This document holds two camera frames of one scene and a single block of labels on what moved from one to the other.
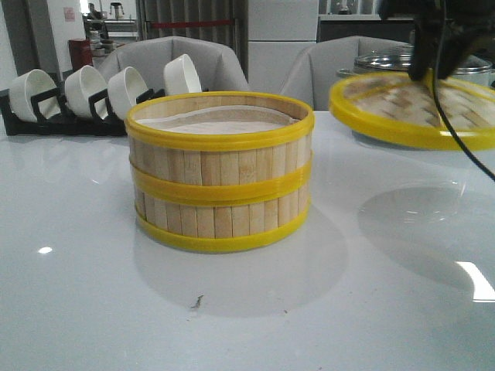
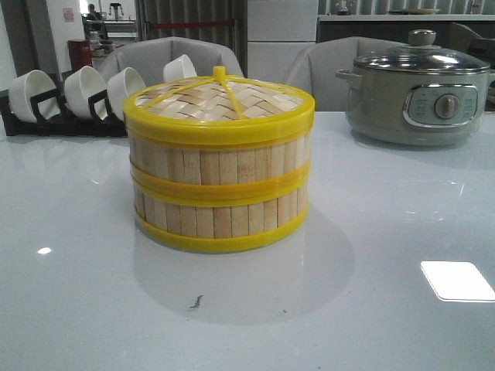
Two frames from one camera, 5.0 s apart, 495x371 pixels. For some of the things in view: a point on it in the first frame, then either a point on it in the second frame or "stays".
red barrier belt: x=198 y=22 stays
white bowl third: x=123 y=89 stays
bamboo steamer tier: x=220 y=148 stays
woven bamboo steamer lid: x=393 y=107 -> x=218 y=110
